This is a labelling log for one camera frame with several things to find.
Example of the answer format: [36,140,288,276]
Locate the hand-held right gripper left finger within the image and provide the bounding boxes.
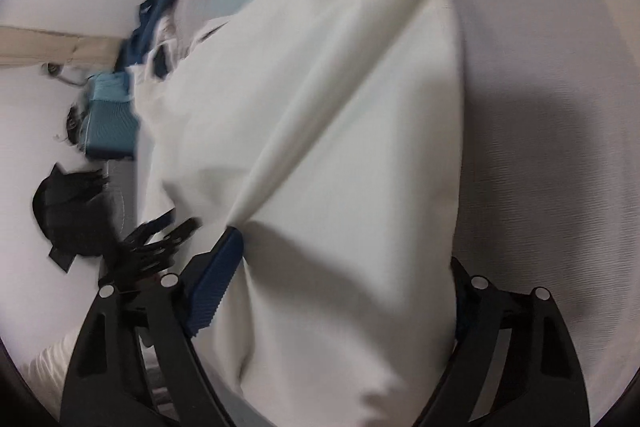
[60,227,244,427]

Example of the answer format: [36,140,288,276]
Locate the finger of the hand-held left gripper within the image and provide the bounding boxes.
[122,209,176,246]
[100,218,203,288]

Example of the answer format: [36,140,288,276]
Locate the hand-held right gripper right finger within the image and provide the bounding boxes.
[425,257,592,427]

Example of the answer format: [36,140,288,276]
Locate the white and blue jacket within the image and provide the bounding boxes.
[115,0,463,427]

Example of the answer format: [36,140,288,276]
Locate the grey clothes pile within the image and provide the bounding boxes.
[64,104,89,148]

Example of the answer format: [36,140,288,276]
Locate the grey ribbed suitcase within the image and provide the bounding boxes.
[102,159,151,233]

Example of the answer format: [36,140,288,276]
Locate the teal ribbed suitcase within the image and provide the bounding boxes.
[82,99,138,160]

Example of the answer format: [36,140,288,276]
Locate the light blue cloth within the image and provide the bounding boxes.
[87,73,133,102]

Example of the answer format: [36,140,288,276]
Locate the person's white ribbed top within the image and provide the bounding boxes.
[25,327,84,408]

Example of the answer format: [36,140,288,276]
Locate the beige wooden beam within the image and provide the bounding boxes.
[0,26,126,68]

